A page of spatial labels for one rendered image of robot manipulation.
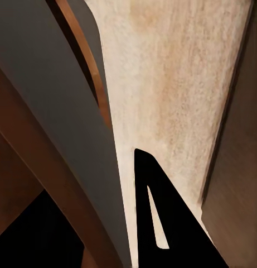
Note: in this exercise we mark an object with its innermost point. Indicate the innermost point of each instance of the cabinet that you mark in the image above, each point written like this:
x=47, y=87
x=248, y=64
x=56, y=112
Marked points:
x=229, y=206

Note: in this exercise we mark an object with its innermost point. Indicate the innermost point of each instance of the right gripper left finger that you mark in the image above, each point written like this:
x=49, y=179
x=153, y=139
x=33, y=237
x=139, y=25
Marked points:
x=41, y=237

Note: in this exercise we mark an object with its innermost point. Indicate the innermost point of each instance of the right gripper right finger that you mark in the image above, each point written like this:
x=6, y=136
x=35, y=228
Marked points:
x=189, y=244

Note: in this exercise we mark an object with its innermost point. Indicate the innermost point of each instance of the trash can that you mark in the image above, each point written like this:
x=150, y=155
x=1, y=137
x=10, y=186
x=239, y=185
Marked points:
x=56, y=131

